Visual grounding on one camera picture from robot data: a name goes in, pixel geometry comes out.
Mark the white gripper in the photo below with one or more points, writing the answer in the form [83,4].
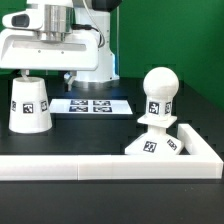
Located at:
[21,49]

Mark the white lamp shade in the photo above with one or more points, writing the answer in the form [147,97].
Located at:
[29,109]

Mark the white lamp bulb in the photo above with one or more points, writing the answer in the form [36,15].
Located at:
[160,86]

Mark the white lamp base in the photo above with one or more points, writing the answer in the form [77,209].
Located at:
[155,141]

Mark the white marker tag plate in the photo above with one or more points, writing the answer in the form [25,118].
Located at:
[89,106]

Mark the white L-shaped corner fence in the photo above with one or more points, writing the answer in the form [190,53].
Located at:
[201,162]

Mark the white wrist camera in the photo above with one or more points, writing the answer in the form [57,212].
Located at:
[30,19]

